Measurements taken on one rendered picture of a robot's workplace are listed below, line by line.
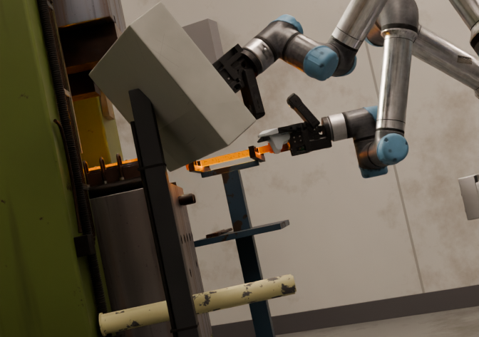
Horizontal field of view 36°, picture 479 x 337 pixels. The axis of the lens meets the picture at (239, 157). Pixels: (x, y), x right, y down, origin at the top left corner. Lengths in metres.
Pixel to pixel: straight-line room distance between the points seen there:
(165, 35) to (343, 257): 3.50
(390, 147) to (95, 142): 0.93
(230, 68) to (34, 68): 0.43
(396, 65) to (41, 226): 0.97
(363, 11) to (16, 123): 0.82
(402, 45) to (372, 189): 2.71
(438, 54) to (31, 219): 1.20
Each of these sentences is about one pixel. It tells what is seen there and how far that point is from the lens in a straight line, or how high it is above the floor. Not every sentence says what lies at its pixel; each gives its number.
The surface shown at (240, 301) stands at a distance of 1.66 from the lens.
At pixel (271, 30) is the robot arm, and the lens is 1.72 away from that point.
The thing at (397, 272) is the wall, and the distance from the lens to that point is 4.65.
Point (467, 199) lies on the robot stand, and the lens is 1.61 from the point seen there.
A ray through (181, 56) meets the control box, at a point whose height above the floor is 1.09.
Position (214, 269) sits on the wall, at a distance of 5.03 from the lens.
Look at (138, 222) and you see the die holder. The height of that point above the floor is 0.83.
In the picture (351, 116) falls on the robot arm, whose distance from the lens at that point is 2.04.
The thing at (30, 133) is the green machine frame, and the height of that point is 1.06.
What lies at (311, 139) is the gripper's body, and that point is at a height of 0.96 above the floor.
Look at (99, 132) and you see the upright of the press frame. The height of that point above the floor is 1.14.
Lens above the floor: 0.79
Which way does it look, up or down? 5 degrees up
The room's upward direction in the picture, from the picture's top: 12 degrees counter-clockwise
